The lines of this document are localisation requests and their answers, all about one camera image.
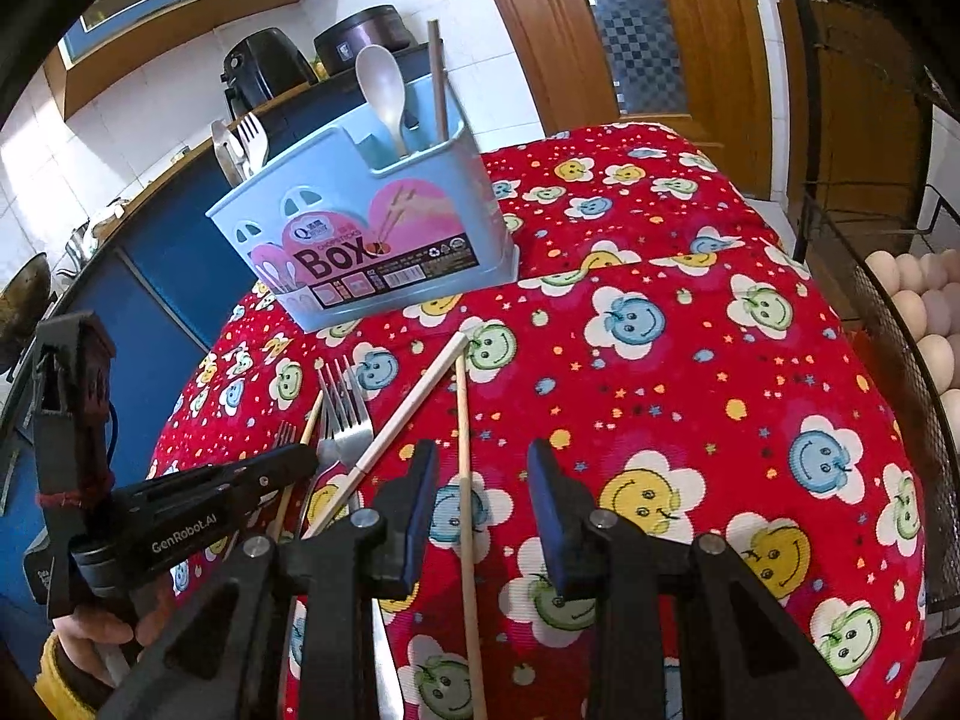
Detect blue kitchen counter cabinet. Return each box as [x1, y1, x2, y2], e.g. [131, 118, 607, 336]
[0, 45, 436, 691]

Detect wooden chopstick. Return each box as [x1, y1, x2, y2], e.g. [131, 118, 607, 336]
[270, 390, 325, 541]
[427, 20, 449, 143]
[454, 379, 488, 720]

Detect large steel fork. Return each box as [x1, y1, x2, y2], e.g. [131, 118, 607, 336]
[315, 366, 350, 466]
[330, 356, 402, 720]

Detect person's left forearm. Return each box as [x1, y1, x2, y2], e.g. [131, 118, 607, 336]
[34, 630, 102, 720]

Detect steel kettle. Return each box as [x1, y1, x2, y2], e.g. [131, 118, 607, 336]
[64, 217, 98, 263]

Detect metal wok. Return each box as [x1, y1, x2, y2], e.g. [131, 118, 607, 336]
[0, 253, 53, 361]

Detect wooden door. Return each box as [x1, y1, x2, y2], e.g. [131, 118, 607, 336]
[465, 0, 781, 200]

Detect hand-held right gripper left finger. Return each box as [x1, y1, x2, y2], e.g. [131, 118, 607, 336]
[97, 439, 441, 720]

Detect wooden shelf unit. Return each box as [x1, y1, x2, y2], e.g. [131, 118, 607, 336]
[776, 0, 938, 241]

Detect red printed tablecloth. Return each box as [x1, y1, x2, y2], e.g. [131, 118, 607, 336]
[146, 122, 931, 720]

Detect pile of eggs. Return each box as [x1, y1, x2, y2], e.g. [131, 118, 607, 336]
[862, 247, 960, 458]

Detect black air fryer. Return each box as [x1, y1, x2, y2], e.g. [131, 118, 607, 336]
[220, 28, 320, 121]

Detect dark rice cooker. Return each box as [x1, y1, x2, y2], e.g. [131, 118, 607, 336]
[313, 5, 415, 80]

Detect white chopstick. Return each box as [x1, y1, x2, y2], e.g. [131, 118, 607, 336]
[306, 330, 470, 537]

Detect light blue utensil box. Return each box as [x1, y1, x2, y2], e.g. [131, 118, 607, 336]
[206, 79, 522, 332]

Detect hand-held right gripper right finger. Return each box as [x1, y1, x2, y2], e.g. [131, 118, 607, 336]
[527, 439, 863, 720]

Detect person's left hand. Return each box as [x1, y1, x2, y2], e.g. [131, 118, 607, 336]
[56, 585, 177, 691]

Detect black wire rack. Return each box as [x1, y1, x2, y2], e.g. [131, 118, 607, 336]
[784, 0, 960, 661]

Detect beige plastic fork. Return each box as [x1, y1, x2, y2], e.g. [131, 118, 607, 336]
[236, 112, 269, 173]

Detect beige plastic spoon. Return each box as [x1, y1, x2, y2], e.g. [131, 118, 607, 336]
[355, 45, 410, 160]

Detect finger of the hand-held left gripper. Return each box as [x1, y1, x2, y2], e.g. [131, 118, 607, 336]
[112, 444, 320, 524]

